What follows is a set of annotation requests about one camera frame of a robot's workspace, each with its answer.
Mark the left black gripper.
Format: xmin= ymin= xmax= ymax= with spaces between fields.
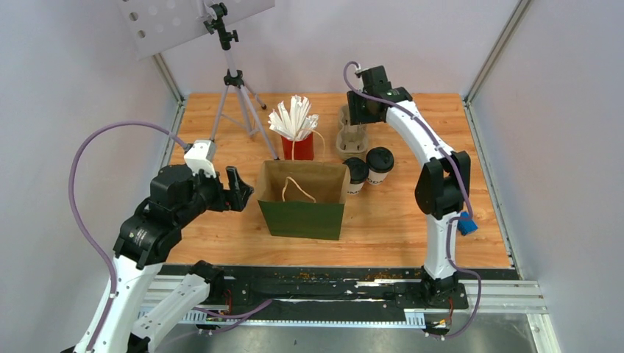
xmin=177 ymin=163 xmax=255 ymax=225

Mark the black plastic cup lid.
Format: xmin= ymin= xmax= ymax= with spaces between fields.
xmin=343 ymin=157 xmax=369 ymax=185

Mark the green paper bag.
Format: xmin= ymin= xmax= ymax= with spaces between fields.
xmin=256 ymin=141 xmax=350 ymax=240

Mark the white paper cup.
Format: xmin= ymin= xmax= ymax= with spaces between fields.
xmin=367 ymin=168 xmax=391 ymax=185
xmin=347 ymin=180 xmax=366 ymax=195

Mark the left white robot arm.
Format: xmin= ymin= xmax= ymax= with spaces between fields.
xmin=67 ymin=165 xmax=254 ymax=352

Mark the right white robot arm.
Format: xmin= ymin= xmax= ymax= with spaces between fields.
xmin=346 ymin=61 xmax=472 ymax=307

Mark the cardboard cup carrier tray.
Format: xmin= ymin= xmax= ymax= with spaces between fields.
xmin=336 ymin=104 xmax=369 ymax=160

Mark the white wrapped straws bundle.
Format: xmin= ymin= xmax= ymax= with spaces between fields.
xmin=269 ymin=95 xmax=319 ymax=142

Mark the red straw holder cup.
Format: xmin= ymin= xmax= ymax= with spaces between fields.
xmin=280 ymin=134 xmax=315 ymax=160

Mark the blue clip on table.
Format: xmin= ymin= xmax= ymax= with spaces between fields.
xmin=457 ymin=211 xmax=478 ymax=236

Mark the white perforated panel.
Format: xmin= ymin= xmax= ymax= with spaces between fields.
xmin=116 ymin=0 xmax=275 ymax=60

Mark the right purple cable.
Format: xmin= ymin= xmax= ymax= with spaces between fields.
xmin=343 ymin=60 xmax=483 ymax=340

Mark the purple cable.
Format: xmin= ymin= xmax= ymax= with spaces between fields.
xmin=343 ymin=60 xmax=483 ymax=340
xmin=68 ymin=121 xmax=191 ymax=353

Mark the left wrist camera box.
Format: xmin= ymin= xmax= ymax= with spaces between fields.
xmin=184 ymin=140 xmax=216 ymax=178

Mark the silver camera tripod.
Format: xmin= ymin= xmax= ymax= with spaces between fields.
xmin=199 ymin=1 xmax=280 ymax=160

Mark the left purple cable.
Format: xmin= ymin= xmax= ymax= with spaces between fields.
xmin=68 ymin=121 xmax=191 ymax=353

